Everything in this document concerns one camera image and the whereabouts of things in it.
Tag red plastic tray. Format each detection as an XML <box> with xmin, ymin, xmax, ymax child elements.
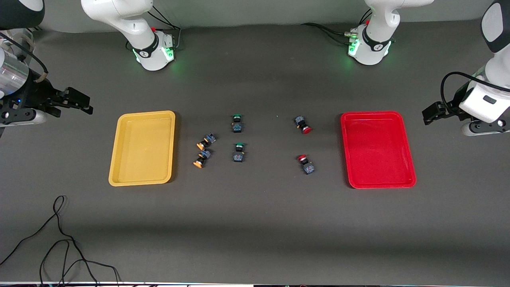
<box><xmin>340</xmin><ymin>111</ymin><xmax>417</xmax><ymax>189</ymax></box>

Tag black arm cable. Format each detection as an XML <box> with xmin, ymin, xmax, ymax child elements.
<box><xmin>0</xmin><ymin>31</ymin><xmax>49</xmax><ymax>83</ymax></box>
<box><xmin>440</xmin><ymin>71</ymin><xmax>510</xmax><ymax>117</ymax></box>

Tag yellow plastic tray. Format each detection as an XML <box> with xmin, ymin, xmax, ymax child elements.
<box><xmin>108</xmin><ymin>110</ymin><xmax>176</xmax><ymax>187</ymax></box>

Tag yellow push button switch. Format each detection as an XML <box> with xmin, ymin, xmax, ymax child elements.
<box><xmin>193</xmin><ymin>149</ymin><xmax>212</xmax><ymax>169</ymax></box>
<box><xmin>196</xmin><ymin>133</ymin><xmax>217</xmax><ymax>151</ymax></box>

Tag red push button switch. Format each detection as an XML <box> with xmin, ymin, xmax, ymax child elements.
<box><xmin>297</xmin><ymin>154</ymin><xmax>316</xmax><ymax>175</ymax></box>
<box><xmin>294</xmin><ymin>115</ymin><xmax>313</xmax><ymax>135</ymax></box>

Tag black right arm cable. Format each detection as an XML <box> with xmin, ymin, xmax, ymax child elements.
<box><xmin>0</xmin><ymin>31</ymin><xmax>49</xmax><ymax>83</ymax></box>

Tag black left arm base cables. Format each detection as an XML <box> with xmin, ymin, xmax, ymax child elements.
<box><xmin>300</xmin><ymin>9</ymin><xmax>373</xmax><ymax>43</ymax></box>

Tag black right arm base cables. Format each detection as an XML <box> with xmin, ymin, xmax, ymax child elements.
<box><xmin>147</xmin><ymin>6</ymin><xmax>182</xmax><ymax>51</ymax></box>

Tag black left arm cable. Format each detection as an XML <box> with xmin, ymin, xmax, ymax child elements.
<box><xmin>440</xmin><ymin>71</ymin><xmax>510</xmax><ymax>117</ymax></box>

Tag thin black loose cable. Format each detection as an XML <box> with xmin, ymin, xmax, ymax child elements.
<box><xmin>0</xmin><ymin>195</ymin><xmax>121</xmax><ymax>287</ymax></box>

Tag black arm base cables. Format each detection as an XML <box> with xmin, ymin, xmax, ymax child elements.
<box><xmin>147</xmin><ymin>6</ymin><xmax>182</xmax><ymax>51</ymax></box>
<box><xmin>300</xmin><ymin>9</ymin><xmax>373</xmax><ymax>43</ymax></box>

